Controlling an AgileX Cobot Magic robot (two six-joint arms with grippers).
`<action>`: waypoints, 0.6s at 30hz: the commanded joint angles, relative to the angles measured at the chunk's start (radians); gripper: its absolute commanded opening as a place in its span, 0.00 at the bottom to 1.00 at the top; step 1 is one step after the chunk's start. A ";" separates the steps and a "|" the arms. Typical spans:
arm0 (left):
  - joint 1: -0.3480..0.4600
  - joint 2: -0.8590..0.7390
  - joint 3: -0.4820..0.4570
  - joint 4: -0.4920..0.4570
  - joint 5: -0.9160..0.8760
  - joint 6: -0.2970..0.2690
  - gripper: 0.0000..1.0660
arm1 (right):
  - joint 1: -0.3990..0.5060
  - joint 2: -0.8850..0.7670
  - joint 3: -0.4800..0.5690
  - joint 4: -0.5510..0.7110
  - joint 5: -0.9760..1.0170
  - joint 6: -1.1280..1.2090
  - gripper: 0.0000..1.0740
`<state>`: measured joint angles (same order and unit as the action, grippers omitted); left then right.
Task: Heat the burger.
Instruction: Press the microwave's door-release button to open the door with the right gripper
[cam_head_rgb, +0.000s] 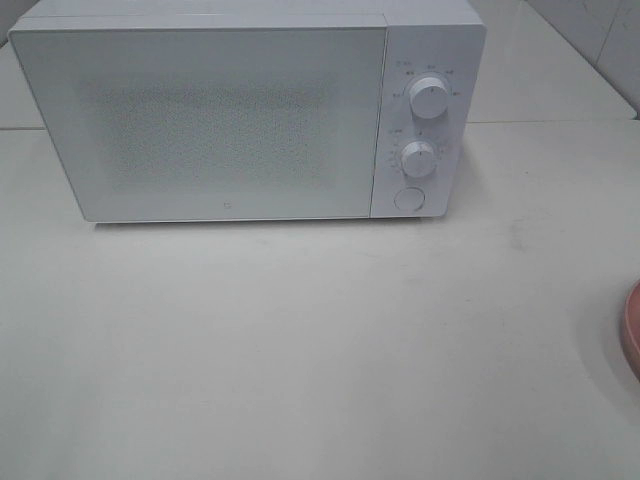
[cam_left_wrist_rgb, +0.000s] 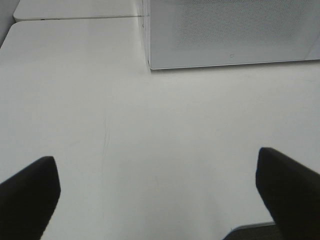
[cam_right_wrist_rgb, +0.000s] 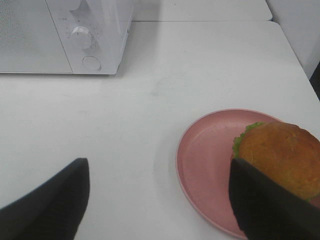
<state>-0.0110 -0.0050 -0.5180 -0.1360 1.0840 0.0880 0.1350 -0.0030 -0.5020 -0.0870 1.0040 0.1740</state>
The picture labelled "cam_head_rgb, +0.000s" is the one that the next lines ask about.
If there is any round white door button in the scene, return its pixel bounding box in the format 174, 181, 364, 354
394, 187, 426, 212

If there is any pink plate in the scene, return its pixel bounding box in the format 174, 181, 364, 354
620, 282, 640, 378

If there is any lower white timer knob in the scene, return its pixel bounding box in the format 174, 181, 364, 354
400, 141, 438, 178

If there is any upper white power knob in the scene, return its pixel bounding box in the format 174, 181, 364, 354
406, 72, 451, 120

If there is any white microwave oven body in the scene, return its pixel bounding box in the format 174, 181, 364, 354
8, 1, 486, 221

